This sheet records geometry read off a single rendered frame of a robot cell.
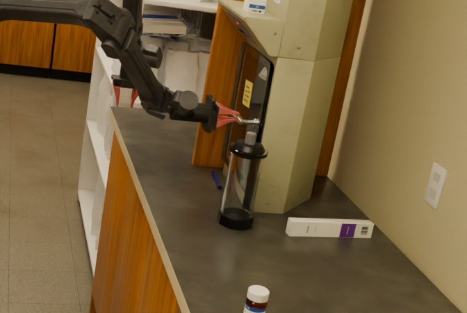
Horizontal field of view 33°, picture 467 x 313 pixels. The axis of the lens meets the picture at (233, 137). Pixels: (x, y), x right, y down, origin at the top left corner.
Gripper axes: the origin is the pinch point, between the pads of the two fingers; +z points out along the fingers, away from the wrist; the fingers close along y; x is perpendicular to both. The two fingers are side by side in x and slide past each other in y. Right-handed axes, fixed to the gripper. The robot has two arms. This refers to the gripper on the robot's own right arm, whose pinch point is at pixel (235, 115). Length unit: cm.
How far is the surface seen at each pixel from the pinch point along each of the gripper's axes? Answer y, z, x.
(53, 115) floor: -114, -19, 382
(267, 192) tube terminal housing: -19.5, 10.2, -10.5
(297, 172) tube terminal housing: -13.4, 19.5, -7.8
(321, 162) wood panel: -21, 43, 26
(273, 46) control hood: 23.7, 3.6, -11.1
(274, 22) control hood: 30.4, 2.7, -11.2
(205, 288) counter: -27, -19, -58
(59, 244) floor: -118, -29, 158
